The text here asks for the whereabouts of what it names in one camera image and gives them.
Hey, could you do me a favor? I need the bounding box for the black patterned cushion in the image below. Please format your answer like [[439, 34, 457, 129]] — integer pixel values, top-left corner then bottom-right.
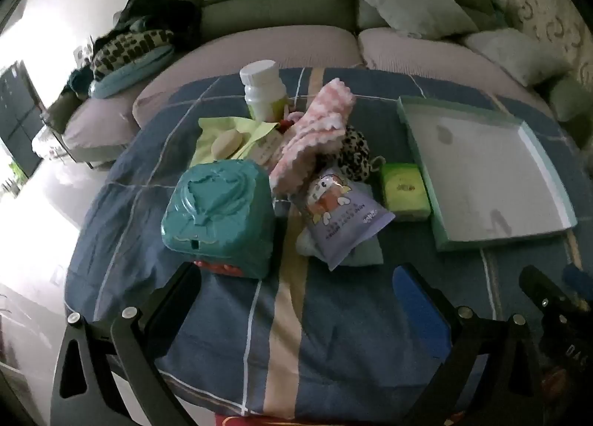
[[89, 29, 176, 79]]

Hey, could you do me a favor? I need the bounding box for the purple baby wipes packet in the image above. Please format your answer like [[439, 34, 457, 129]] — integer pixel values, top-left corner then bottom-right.
[[289, 166, 397, 272]]

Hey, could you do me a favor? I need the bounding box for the white plastic bottle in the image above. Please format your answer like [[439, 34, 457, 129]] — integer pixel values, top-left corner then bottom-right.
[[239, 60, 289, 122]]

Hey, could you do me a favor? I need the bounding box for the green pillow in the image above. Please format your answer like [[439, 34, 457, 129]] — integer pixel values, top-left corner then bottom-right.
[[547, 76, 593, 123]]

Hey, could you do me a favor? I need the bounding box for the teal wet wipes box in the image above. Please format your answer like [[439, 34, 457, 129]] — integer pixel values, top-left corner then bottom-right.
[[160, 160, 275, 279]]

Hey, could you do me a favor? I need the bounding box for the green small box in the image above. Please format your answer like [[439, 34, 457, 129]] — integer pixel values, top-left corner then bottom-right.
[[380, 162, 431, 222]]

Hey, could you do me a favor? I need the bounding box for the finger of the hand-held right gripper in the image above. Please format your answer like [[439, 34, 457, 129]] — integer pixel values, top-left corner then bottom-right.
[[518, 264, 563, 316], [560, 262, 593, 302]]

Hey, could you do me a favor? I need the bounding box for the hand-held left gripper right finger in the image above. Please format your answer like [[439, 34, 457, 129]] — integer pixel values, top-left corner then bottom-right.
[[391, 262, 545, 426]]

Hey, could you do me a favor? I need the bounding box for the light grey pillow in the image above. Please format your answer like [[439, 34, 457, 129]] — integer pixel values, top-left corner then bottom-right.
[[347, 0, 480, 40]]

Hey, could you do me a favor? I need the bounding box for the blue plaid blanket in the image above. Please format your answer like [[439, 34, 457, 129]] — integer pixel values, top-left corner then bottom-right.
[[65, 67, 589, 422]]

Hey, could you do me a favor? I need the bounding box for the grey green sofa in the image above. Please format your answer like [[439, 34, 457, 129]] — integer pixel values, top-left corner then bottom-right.
[[46, 0, 593, 172]]

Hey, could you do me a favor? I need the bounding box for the light green cloth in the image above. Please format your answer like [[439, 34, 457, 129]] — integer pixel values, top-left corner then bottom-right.
[[191, 116, 279, 167]]

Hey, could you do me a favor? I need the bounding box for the beige drawstring pouch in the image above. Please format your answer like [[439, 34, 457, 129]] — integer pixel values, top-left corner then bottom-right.
[[250, 130, 285, 167]]

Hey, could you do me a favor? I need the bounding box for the yellow sponge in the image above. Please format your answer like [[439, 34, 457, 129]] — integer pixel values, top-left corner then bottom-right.
[[211, 130, 244, 159]]

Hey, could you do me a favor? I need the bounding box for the teal cushion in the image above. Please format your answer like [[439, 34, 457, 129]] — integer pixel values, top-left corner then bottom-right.
[[88, 46, 174, 99]]

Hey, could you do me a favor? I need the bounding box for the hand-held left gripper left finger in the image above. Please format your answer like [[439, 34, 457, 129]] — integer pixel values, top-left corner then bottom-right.
[[50, 262, 205, 426]]

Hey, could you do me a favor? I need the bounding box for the light green tray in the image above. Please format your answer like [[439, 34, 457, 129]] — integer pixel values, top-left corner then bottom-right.
[[396, 95, 578, 253]]

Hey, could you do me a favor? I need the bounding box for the dark cabinet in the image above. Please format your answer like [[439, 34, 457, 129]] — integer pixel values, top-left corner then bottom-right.
[[0, 60, 47, 177]]

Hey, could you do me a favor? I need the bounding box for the dark clothes pile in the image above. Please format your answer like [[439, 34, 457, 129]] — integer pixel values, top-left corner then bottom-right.
[[113, 0, 202, 44]]

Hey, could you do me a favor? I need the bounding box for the pink white striped cloth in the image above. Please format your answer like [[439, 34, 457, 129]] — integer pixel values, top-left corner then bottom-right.
[[269, 78, 357, 197]]

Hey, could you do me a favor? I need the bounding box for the leopard print scrunchie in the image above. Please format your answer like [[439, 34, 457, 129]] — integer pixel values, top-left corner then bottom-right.
[[336, 126, 385, 183]]

